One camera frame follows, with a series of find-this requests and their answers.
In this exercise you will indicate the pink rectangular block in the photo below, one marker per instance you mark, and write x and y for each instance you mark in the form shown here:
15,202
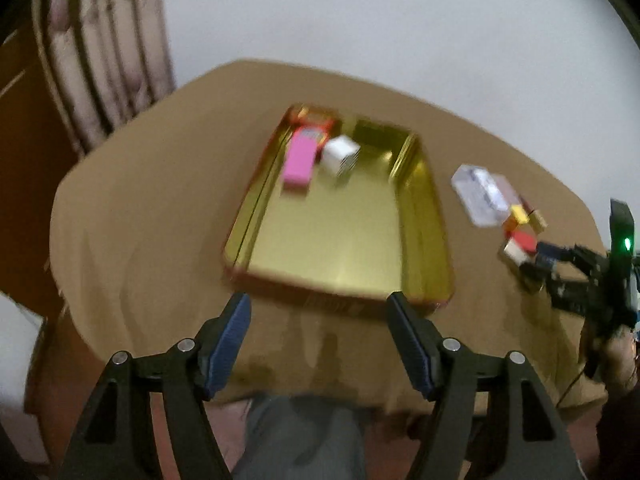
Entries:
299,160

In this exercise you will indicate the person's grey trouser leg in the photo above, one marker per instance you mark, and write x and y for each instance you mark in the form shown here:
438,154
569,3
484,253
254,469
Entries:
300,440

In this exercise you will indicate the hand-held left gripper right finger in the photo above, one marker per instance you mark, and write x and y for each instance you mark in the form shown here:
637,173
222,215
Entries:
412,345

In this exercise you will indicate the yellow rectangular block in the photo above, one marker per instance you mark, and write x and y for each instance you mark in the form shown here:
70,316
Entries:
519,215

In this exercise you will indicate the gold metal tray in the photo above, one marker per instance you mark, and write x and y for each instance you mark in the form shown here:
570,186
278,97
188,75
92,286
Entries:
340,240

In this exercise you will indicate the striped curtain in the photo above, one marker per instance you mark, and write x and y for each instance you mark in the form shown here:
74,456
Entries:
100,50

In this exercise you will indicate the brown wooden furniture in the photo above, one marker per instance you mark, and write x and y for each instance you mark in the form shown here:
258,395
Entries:
30,170

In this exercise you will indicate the white box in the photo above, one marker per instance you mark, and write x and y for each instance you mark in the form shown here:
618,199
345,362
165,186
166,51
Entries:
20,355

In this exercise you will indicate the white cube with zigzag side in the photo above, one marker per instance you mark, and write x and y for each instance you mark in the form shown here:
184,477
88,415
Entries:
339,155

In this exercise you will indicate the orange tin with green print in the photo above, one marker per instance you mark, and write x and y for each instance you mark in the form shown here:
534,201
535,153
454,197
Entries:
320,121

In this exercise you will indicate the red rectangular block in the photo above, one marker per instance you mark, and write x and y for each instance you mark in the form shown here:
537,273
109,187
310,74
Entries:
522,240

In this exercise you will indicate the large clear plastic labelled box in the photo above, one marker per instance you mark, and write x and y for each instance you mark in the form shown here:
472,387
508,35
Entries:
482,195

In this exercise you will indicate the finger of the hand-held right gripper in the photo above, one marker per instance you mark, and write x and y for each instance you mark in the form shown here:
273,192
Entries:
552,251
552,282

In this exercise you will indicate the person's right hand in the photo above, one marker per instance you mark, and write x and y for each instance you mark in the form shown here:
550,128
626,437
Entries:
619,360

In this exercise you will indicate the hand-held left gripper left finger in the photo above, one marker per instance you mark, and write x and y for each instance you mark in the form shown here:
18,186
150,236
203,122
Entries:
230,345

